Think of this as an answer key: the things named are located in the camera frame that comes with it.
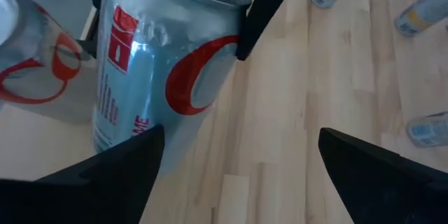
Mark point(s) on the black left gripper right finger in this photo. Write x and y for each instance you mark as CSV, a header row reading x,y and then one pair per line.
x,y
392,192

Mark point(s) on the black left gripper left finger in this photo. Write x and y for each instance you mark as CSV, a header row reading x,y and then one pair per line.
x,y
87,196

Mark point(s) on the dented blue Red Bull can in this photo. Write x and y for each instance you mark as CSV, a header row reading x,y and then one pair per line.
x,y
430,131

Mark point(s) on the silver Diet Coke can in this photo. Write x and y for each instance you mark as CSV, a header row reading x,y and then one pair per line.
x,y
35,63
154,59

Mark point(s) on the white Celsius can yellow band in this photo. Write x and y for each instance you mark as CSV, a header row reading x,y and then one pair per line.
x,y
423,10

